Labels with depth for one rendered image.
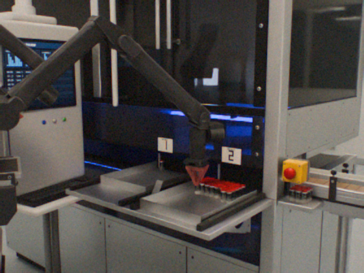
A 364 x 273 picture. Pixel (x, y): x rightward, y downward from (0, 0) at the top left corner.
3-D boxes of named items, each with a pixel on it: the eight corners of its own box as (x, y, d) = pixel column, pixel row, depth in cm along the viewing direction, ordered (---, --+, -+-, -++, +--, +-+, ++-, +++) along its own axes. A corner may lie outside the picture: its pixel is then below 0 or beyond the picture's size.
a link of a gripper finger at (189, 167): (210, 182, 146) (210, 158, 144) (202, 188, 140) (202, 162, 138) (192, 181, 149) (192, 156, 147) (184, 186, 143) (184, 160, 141)
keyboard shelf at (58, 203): (72, 180, 207) (72, 175, 206) (114, 189, 192) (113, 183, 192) (-7, 205, 169) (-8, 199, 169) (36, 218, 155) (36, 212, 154)
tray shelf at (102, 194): (148, 169, 196) (148, 166, 195) (281, 199, 152) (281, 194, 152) (65, 193, 159) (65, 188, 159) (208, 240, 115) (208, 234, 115)
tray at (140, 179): (156, 168, 192) (156, 160, 192) (199, 177, 176) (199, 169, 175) (100, 183, 166) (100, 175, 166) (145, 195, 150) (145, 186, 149)
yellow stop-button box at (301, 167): (290, 176, 147) (290, 157, 146) (309, 180, 143) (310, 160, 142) (281, 181, 141) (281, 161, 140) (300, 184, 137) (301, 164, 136)
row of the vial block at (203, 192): (197, 191, 155) (197, 180, 154) (236, 201, 143) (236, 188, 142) (193, 192, 153) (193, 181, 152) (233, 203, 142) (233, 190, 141)
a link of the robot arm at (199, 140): (186, 125, 141) (194, 127, 137) (203, 124, 145) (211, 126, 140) (186, 144, 143) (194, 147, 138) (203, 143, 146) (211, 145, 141)
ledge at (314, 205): (293, 196, 155) (293, 192, 155) (326, 203, 147) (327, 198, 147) (277, 205, 145) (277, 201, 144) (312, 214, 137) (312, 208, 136)
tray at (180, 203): (199, 186, 163) (199, 177, 162) (256, 199, 146) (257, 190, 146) (140, 208, 137) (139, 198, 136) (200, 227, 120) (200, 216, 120)
